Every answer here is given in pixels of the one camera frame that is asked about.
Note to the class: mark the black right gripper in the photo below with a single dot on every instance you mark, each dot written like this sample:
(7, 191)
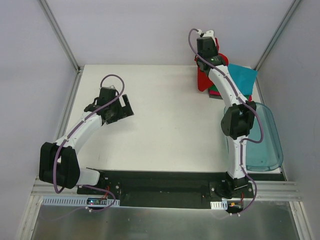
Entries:
(200, 64)

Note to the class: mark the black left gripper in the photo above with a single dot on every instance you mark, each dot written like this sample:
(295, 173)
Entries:
(120, 110)

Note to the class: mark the red t-shirt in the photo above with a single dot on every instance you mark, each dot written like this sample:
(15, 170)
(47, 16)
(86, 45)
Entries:
(203, 81)

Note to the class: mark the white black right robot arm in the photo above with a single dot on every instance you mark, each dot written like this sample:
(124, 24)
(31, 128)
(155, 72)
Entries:
(238, 119)

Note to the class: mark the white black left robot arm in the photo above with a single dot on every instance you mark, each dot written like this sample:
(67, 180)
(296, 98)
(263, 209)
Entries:
(58, 162)

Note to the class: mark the folded pink t-shirt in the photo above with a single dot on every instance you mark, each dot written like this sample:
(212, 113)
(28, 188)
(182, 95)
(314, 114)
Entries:
(216, 95)

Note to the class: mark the folded cyan t-shirt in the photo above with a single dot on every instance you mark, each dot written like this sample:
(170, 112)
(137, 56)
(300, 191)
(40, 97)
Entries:
(243, 77)

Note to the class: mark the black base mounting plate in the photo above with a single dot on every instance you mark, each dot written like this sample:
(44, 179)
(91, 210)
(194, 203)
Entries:
(124, 186)

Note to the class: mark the translucent blue plastic bin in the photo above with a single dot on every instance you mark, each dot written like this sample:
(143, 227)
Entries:
(259, 157)

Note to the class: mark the right aluminium frame post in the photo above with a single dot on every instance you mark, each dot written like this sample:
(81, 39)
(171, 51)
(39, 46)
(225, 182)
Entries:
(295, 4)

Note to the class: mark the aluminium frame post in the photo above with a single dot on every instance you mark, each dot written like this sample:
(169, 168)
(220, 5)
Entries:
(45, 7)
(295, 4)

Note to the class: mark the left white cable duct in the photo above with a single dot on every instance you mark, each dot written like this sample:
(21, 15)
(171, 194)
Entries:
(68, 201)

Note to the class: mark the white cable duct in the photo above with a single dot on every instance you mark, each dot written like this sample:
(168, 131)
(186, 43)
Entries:
(68, 201)
(219, 205)

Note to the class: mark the left aluminium frame post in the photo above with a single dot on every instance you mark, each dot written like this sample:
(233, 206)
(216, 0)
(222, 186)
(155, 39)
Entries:
(45, 7)

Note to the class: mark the right white cable duct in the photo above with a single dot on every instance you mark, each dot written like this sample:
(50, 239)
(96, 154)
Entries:
(219, 205)

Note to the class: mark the front aluminium rail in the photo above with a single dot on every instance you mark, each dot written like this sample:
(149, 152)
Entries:
(260, 190)

